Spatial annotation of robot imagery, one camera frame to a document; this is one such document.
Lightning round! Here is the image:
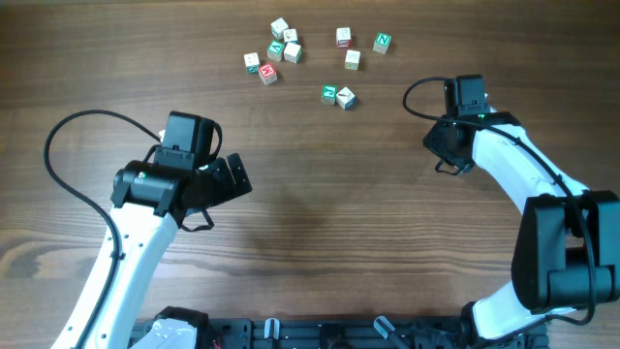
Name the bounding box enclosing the teal sided wooden block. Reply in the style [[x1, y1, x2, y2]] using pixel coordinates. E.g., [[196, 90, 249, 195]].
[[270, 17, 289, 40]]

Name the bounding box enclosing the green sided left block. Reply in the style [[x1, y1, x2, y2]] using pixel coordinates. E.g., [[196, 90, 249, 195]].
[[243, 52, 261, 74]]

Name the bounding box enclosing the green letter A block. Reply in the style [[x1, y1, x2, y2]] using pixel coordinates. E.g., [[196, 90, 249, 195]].
[[266, 40, 285, 62]]

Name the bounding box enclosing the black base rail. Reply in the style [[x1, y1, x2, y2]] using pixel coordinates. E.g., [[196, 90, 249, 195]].
[[128, 317, 551, 349]]

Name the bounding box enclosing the small picture wooden block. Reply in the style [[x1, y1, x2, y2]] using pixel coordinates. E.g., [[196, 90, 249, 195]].
[[283, 28, 298, 45]]

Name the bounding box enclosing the yellow sided wooden block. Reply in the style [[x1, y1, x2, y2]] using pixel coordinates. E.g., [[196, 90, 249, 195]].
[[345, 49, 360, 71]]

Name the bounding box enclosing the red letter M block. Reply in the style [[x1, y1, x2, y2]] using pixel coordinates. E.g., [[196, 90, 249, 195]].
[[259, 63, 277, 85]]

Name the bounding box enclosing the red sided top block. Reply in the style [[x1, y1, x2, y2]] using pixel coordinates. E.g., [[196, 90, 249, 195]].
[[336, 27, 352, 48]]

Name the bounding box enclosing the plain top wooden block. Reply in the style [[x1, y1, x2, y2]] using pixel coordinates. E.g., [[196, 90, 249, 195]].
[[284, 42, 302, 64]]

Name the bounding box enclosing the hammer picture wooden block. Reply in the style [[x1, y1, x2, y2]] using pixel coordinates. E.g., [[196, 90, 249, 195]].
[[336, 87, 357, 111]]

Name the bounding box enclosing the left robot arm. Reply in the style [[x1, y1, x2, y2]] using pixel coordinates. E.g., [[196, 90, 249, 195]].
[[44, 111, 252, 348]]

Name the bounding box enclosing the green letter N block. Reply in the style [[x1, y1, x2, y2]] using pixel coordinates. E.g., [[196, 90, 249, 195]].
[[373, 32, 391, 54]]

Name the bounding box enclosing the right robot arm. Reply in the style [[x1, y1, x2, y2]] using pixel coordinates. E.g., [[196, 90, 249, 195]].
[[423, 75, 619, 348]]

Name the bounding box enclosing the green letter J block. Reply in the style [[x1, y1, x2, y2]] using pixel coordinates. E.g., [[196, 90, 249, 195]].
[[321, 84, 337, 105]]

